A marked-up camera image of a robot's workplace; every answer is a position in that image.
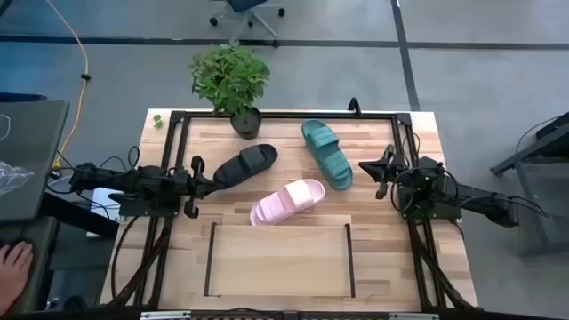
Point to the green leafy plant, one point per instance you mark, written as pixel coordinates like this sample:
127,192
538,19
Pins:
229,77

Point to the fallen green leaf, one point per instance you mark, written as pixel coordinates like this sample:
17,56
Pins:
157,121

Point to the silver metal bracket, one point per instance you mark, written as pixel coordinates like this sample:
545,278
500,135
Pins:
164,315
413,316

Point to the black desk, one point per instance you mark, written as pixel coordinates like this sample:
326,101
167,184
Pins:
42,231

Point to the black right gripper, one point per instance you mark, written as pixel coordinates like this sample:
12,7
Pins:
395,173

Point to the wooden shelf with black frame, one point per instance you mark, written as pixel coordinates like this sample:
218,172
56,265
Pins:
280,262

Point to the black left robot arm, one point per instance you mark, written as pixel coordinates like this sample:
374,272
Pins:
133,180

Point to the white box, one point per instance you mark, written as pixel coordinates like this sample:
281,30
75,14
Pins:
104,200

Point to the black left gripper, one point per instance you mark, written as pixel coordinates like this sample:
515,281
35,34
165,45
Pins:
191,186

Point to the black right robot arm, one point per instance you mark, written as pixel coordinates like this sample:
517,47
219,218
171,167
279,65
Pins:
480,197

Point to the office chair with castors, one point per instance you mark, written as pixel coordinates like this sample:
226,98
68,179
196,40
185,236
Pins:
244,4

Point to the person's hand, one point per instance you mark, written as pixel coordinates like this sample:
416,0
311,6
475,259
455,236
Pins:
13,275

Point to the dark grey box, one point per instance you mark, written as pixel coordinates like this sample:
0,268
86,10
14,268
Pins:
35,146

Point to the black rubber slide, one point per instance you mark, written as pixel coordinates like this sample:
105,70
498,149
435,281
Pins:
253,162

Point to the black aluminium table frame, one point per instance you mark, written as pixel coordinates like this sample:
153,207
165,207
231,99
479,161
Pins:
311,115

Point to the clear plastic bag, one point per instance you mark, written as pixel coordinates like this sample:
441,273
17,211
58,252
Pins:
13,178

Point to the black camera bracket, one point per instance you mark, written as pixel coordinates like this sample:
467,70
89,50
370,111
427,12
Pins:
354,106

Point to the pink rubber slide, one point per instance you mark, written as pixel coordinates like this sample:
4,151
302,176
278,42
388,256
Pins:
289,200

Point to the black plant pot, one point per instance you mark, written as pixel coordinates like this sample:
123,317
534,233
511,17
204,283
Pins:
246,126

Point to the grey side cart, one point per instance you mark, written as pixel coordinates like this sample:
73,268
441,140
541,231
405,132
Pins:
533,151

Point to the teal rubber slide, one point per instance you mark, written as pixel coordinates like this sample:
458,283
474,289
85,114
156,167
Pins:
329,155

